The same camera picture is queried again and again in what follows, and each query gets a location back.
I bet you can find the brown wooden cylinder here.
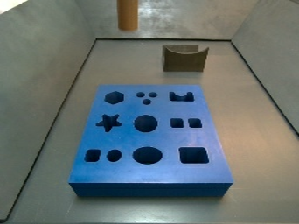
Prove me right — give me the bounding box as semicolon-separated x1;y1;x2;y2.
116;0;139;31

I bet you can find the blue shape sorting board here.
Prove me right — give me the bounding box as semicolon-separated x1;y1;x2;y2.
69;85;233;197

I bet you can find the black curved holder bracket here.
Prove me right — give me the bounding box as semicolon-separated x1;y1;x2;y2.
163;45;209;72

